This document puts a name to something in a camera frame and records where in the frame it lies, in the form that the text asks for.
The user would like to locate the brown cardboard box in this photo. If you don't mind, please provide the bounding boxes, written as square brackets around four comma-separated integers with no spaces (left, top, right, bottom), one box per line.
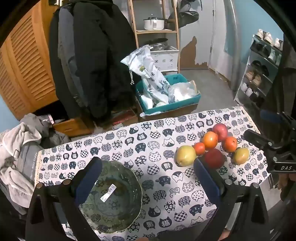
[134,93,199,121]

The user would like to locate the cat print tablecloth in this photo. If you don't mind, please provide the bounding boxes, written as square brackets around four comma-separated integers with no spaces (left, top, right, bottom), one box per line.
[34,106,270,241]

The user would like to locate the clear plastic bag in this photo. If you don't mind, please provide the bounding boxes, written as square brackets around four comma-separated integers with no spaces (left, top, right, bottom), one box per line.
[168,81,200,103]

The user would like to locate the black hanging coat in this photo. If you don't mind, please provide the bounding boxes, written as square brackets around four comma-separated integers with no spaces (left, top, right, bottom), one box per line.
[49,0,137,121]

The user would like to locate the yellow pear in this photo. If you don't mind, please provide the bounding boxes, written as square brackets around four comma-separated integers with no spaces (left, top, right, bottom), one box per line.
[232,147,250,165]
[176,145,197,167]

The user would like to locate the dark hanging wok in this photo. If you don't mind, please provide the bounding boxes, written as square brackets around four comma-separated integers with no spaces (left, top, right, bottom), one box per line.
[168,0,200,29]

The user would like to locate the dark red apple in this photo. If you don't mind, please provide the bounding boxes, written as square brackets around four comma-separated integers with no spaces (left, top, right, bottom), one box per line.
[203,149,225,168]

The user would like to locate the grey hanging jacket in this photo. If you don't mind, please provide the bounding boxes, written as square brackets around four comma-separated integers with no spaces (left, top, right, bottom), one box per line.
[58,7,79,75]

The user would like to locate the wooden louvered cabinet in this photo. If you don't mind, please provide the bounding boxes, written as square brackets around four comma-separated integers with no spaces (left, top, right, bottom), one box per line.
[0,0,60,121]

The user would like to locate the printed white rice bag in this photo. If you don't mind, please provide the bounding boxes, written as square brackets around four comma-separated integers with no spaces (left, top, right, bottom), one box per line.
[121,45,171,105]

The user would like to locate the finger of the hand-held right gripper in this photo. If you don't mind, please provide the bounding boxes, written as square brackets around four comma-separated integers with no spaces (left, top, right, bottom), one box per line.
[244,129,278,151]
[259,110,289,126]

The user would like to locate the row of shoes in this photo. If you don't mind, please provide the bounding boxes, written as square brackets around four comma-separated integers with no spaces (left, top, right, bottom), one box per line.
[240,29,284,102]

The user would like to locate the green patterned bowl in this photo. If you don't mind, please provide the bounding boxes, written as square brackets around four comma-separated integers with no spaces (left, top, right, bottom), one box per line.
[79,160,143,234]

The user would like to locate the red flat box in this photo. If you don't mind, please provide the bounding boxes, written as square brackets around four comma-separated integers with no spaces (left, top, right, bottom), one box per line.
[109,109,139,128]

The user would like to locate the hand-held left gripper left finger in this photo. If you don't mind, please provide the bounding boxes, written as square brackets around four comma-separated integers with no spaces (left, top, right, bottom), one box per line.
[25,157,103,241]

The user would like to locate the light grey towel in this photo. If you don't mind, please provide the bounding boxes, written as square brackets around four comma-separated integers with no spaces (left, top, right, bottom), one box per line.
[0,122,42,209]

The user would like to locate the dark cloth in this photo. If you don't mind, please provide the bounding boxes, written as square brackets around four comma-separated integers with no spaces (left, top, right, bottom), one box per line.
[261,35,296,116]

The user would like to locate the steel pot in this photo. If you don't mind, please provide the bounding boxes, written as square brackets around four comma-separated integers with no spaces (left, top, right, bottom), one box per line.
[147,38,169,51]

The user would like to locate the grey fabric bag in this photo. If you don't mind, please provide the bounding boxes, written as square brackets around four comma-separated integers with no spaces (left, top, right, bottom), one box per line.
[14,139,47,186]

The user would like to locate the person's right hand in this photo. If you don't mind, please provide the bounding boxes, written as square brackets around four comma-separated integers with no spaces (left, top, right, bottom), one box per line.
[277,172,296,202]

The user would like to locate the metal shoe rack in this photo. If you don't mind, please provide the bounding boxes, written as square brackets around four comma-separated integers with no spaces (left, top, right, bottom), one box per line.
[234,34,284,109]

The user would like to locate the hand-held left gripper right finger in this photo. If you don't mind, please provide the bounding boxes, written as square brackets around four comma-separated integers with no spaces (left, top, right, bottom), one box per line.
[193,158,271,241]

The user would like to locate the teal plastic crate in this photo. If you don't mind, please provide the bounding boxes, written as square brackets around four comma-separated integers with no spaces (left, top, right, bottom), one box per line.
[135,74,201,116]

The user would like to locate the small orange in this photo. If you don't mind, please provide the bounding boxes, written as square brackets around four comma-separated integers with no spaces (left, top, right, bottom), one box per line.
[193,142,206,155]

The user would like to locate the wooden shelf rack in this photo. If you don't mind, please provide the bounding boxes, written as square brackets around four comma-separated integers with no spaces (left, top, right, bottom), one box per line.
[128,0,181,75]

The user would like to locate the wooden drawer box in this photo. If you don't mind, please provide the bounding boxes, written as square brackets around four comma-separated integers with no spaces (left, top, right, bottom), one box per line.
[53,118,93,137]

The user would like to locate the white storage basket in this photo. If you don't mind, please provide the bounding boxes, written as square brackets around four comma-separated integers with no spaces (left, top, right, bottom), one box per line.
[150,46,180,72]

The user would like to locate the white pot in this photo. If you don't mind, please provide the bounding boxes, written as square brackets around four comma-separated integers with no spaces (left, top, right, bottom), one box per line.
[143,17,169,30]

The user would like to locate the pink red apple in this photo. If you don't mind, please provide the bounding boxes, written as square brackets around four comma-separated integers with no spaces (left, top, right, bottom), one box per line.
[212,123,228,142]

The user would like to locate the large orange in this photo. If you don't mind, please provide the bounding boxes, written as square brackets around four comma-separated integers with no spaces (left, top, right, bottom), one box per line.
[203,131,219,149]

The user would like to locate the white door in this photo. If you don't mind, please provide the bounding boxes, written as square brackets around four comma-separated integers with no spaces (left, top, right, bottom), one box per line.
[208,0,232,79]

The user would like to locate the crumpled grey jacket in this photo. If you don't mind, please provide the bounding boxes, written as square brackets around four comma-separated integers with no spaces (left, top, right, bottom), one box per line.
[20,113,70,149]

